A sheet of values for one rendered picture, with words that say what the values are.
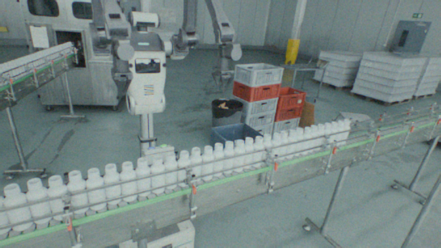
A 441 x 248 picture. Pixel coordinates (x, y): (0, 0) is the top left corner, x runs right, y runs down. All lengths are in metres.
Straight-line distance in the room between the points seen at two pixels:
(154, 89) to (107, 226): 0.80
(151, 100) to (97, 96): 3.27
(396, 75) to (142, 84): 6.49
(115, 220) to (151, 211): 0.14
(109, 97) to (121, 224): 3.77
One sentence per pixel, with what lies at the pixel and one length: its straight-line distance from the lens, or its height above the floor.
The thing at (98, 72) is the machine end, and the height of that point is 0.70.
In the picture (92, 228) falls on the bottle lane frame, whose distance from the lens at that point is 1.12.
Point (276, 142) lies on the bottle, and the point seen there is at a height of 1.13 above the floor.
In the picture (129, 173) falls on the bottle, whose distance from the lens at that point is 1.03.
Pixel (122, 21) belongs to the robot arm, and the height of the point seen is 1.67.
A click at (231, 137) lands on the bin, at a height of 0.84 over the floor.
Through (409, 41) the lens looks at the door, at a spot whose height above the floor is 1.42.
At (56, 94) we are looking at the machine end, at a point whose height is 0.31.
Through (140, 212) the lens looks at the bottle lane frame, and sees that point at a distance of 1.13.
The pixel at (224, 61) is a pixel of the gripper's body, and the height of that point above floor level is 1.53.
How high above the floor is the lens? 1.72
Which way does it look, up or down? 24 degrees down
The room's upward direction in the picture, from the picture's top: 5 degrees clockwise
